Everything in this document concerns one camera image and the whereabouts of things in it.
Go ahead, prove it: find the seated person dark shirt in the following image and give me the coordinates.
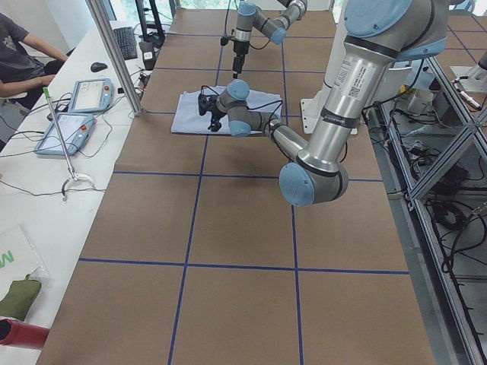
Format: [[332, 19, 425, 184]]
[[1, 14, 68, 110]]

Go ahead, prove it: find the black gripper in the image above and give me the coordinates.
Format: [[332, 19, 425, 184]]
[[207, 97, 227, 132], [232, 40, 250, 79]]

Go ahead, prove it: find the black keyboard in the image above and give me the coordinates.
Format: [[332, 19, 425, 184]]
[[113, 27, 138, 60]]

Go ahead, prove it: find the clear plastic bag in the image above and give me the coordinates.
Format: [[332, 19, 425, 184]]
[[1, 224, 53, 320]]

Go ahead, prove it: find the grey aluminium frame post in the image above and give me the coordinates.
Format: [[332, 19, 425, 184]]
[[85, 0, 142, 116]]

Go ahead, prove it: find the light blue striped shirt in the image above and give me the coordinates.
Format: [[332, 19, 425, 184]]
[[170, 85, 285, 136]]

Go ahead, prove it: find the black computer mouse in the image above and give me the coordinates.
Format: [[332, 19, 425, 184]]
[[90, 62, 107, 73]]

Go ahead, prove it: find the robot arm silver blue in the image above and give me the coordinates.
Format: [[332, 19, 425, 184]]
[[229, 0, 307, 79], [198, 1, 450, 207]]

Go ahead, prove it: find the blue teach pendant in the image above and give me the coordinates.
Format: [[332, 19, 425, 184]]
[[68, 78, 113, 113], [33, 113, 96, 156]]

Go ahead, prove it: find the long reacher grabber tool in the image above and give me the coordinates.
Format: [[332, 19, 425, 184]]
[[43, 87, 96, 202]]

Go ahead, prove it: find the upper blue teach pendant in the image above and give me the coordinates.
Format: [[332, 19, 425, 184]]
[[68, 78, 113, 113]]

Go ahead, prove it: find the red fire extinguisher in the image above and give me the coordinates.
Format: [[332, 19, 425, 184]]
[[1, 319, 49, 350]]

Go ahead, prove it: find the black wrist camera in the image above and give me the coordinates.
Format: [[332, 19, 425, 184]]
[[198, 93, 218, 116], [220, 36, 233, 46]]

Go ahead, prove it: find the green cloth pouch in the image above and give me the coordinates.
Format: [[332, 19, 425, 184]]
[[1, 279, 42, 321]]

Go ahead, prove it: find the lower blue teach pendant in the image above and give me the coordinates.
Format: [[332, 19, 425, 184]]
[[33, 113, 96, 156]]

